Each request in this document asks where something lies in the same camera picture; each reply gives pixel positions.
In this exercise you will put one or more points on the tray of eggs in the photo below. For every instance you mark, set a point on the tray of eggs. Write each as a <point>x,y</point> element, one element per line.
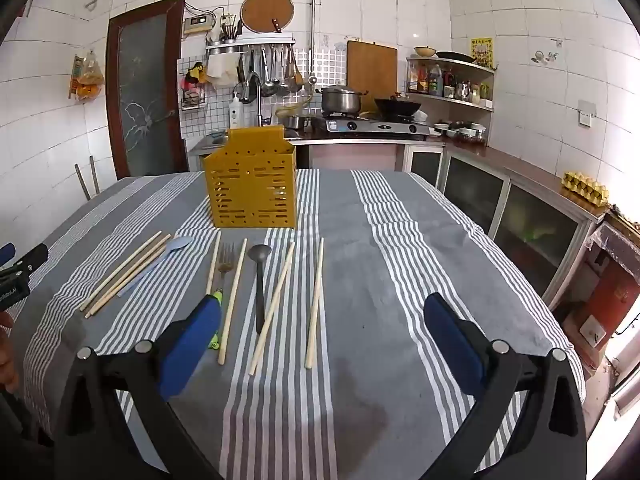
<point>585,187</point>

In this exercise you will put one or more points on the wooden door with frosted glass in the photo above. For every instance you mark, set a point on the wooden door with frosted glass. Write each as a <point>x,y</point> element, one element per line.
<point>145,90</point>

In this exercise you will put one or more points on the person's left hand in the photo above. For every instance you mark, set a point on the person's left hand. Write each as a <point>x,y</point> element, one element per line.
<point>6,365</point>

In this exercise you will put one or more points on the row of condiment bottles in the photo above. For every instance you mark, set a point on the row of condiment bottles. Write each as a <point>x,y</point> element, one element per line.
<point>435,82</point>

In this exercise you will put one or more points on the row of hanging kitchen utensils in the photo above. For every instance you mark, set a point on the row of hanging kitchen utensils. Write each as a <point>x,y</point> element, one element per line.
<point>270,82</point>

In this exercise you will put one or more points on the white soap dispenser bottle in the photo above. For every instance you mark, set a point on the white soap dispenser bottle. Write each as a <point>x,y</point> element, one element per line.
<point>235,115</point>

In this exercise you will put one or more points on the chrome faucet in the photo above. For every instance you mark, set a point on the chrome faucet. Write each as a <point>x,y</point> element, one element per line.
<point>259,110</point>

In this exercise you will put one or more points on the red cabinet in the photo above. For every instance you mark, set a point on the red cabinet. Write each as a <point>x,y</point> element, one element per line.
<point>612,300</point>

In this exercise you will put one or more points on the dark metal spoon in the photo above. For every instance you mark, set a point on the dark metal spoon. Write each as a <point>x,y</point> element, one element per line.
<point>260,300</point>

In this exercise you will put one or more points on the black wok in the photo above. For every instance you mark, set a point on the black wok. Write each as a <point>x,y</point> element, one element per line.
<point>397,106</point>

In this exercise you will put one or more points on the grey striped tablecloth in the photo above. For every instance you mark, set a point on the grey striped tablecloth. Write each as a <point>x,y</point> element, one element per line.
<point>380,285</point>

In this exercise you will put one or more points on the kitchen cabinet with glass doors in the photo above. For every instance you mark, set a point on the kitchen cabinet with glass doors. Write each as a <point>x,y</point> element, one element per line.
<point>530,230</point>

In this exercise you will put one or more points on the beige wall control box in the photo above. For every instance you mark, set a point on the beige wall control box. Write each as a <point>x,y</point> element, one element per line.
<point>192,25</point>

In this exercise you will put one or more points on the corner wall shelf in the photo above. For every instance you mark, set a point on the corner wall shelf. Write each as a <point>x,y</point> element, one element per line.
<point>465,64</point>

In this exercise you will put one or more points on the black frying pan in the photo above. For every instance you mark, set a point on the black frying pan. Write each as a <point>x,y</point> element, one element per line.
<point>455,55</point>

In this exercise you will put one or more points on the cream bowl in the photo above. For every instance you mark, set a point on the cream bowl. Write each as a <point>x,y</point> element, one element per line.
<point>424,51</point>

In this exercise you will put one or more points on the white wall switch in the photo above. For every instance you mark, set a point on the white wall switch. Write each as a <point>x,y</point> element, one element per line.
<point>586,115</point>

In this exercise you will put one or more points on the small steel pot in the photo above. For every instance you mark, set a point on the small steel pot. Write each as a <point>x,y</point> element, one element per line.
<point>295,122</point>

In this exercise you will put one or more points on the rectangular wooden cutting board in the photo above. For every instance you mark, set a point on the rectangular wooden cutting board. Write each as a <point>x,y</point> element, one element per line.
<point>372,67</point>

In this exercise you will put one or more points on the hanging plastic bag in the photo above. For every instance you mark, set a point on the hanging plastic bag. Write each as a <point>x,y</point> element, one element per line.
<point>90,80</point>

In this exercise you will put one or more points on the round wooden cutting board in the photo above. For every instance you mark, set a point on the round wooden cutting board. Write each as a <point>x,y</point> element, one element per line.
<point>262,10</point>

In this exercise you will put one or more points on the steel gas stove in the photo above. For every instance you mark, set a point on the steel gas stove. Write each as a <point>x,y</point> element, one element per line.
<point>380,128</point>

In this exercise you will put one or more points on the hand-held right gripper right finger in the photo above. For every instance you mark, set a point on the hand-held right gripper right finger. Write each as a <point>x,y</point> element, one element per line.
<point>450,340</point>

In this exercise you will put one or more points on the white hanging cloth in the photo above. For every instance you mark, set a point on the white hanging cloth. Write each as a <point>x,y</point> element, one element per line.
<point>221,70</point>

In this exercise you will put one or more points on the steel cup with dark utensils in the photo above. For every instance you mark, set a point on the steel cup with dark utensils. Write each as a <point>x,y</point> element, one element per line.
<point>230,30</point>

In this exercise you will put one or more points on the group of bowls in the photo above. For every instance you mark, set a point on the group of bowls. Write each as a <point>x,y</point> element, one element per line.
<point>462,132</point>

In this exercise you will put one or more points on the yellow wall poster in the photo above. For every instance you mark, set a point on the yellow wall poster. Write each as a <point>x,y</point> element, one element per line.
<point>481,51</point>

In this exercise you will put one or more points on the white lattice wall panel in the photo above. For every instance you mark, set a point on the white lattice wall panel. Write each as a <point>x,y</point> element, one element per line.
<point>327,67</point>

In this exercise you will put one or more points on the white wall hooks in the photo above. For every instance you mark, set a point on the white wall hooks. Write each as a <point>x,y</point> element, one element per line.
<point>539,56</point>

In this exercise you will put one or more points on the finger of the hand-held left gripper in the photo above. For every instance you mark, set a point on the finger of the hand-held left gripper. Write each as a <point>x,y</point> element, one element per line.
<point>6,254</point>
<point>32,259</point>

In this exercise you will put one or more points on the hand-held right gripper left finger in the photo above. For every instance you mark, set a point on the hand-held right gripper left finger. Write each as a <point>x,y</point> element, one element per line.
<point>192,345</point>

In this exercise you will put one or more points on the yellow perforated utensil holder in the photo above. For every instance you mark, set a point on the yellow perforated utensil holder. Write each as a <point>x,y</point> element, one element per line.
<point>250,190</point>

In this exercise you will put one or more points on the plastic-covered side table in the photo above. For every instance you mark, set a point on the plastic-covered side table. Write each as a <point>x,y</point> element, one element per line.
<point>617,240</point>

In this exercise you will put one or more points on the steel pot with lid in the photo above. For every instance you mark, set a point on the steel pot with lid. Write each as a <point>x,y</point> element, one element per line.
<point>340,101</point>

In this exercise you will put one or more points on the steel wall rack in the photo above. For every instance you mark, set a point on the steel wall rack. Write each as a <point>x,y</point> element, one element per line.
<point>250,41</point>

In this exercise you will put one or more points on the light blue plastic spoon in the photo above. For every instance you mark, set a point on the light blue plastic spoon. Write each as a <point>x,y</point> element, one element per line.
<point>177,245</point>

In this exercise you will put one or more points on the vertical metal pipe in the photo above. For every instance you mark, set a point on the vertical metal pipe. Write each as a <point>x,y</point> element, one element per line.
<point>313,20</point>

